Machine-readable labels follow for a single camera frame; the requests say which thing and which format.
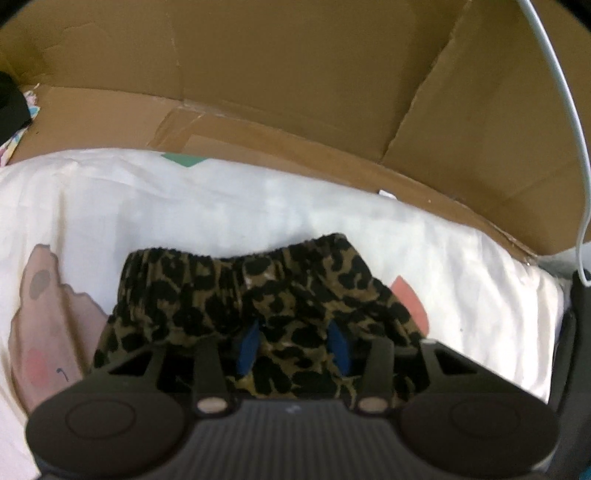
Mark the black clothes pile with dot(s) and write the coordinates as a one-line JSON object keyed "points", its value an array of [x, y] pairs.
{"points": [[14, 110]]}

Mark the white cartoon print bedsheet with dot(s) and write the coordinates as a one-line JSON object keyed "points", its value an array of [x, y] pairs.
{"points": [[85, 210]]}

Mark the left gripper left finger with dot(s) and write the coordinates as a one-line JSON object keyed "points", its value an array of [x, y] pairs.
{"points": [[248, 350]]}

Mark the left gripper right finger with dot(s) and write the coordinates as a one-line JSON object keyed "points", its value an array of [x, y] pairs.
{"points": [[339, 346]]}

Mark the leopard print garment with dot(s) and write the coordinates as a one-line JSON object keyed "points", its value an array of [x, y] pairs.
{"points": [[166, 296]]}

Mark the brown cardboard box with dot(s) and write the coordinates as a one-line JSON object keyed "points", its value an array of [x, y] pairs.
{"points": [[455, 95]]}

